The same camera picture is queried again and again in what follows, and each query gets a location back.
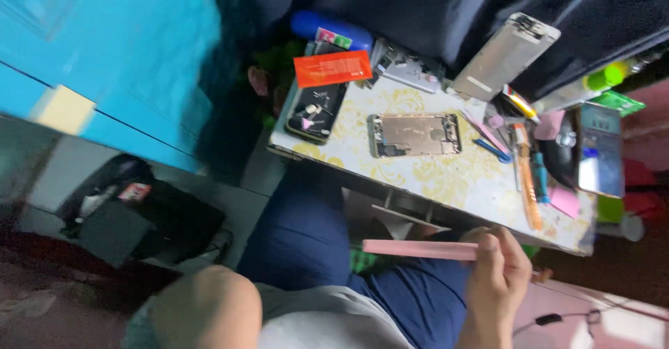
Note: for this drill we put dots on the person's right hand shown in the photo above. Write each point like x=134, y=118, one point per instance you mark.
x=496, y=281

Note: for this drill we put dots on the pink pry stick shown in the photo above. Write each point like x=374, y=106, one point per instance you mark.
x=418, y=249

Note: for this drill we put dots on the orange long tool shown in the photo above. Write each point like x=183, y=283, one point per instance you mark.
x=528, y=182

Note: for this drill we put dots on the pink paper note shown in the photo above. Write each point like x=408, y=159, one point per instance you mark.
x=565, y=201

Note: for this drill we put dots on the teal screwdriver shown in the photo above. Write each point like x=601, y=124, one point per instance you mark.
x=541, y=179

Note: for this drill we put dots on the blue plastic tweezers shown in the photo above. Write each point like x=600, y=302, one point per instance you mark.
x=492, y=150

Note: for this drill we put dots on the black round bowl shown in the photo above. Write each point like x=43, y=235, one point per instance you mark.
x=559, y=155

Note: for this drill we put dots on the white round cap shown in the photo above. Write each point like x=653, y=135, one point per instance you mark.
x=632, y=228

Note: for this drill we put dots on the pink thin pry tool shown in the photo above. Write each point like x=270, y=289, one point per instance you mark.
x=486, y=132

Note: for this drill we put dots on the gold phone rear housing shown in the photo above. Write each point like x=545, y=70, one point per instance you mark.
x=415, y=135

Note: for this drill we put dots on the phone with blue screen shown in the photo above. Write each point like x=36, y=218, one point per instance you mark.
x=601, y=150

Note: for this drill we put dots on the person's grey shirt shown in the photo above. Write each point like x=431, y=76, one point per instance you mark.
x=329, y=323

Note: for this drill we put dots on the person's blue shorts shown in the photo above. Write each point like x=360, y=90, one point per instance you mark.
x=308, y=234

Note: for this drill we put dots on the green flat packet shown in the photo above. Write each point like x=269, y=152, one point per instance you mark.
x=619, y=102

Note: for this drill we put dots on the clear bottle with green cap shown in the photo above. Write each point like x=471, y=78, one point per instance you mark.
x=601, y=80

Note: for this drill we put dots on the heap of silver phone parts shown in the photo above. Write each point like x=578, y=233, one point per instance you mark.
x=407, y=69

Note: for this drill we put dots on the black phone with small parts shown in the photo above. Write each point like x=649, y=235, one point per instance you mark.
x=316, y=113

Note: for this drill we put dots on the orange flat packet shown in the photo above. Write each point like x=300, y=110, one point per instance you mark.
x=333, y=68

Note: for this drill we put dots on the dark navy curtain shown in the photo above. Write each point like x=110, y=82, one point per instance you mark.
x=418, y=9

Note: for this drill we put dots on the blue bottle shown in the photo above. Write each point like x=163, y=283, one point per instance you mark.
x=313, y=25

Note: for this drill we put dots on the black bag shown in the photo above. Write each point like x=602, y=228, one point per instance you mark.
x=141, y=213

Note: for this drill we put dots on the blue cabinet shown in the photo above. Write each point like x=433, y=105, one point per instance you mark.
x=104, y=51

